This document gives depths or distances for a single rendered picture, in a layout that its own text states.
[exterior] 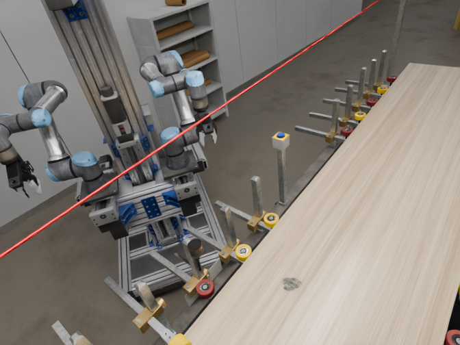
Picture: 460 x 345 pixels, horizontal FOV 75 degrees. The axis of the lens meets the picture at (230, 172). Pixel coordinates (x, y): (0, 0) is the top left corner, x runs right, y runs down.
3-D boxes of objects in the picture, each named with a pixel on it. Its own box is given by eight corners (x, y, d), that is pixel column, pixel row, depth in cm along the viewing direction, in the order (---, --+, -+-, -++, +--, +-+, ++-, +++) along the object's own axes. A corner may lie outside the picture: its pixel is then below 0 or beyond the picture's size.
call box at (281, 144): (272, 148, 169) (272, 137, 164) (278, 142, 173) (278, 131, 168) (283, 152, 165) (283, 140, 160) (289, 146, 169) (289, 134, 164)
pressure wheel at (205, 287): (197, 301, 142) (192, 288, 134) (208, 288, 146) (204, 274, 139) (209, 311, 137) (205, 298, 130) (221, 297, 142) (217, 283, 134)
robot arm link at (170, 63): (182, 146, 189) (150, 57, 173) (204, 138, 192) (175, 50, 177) (186, 148, 178) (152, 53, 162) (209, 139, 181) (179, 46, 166)
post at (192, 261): (202, 298, 157) (181, 240, 127) (207, 294, 159) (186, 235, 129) (207, 302, 155) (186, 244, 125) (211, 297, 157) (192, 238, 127)
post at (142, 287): (166, 339, 143) (132, 284, 113) (172, 333, 144) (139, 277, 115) (171, 343, 141) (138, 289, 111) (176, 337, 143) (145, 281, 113)
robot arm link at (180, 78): (168, 72, 141) (175, 79, 133) (191, 65, 144) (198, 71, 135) (172, 87, 146) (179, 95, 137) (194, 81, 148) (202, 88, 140)
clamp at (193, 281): (184, 292, 143) (182, 287, 140) (203, 271, 151) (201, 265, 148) (192, 298, 140) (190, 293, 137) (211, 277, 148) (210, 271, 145)
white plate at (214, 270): (188, 306, 150) (183, 296, 144) (221, 268, 165) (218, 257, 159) (189, 307, 150) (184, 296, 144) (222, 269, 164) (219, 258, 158)
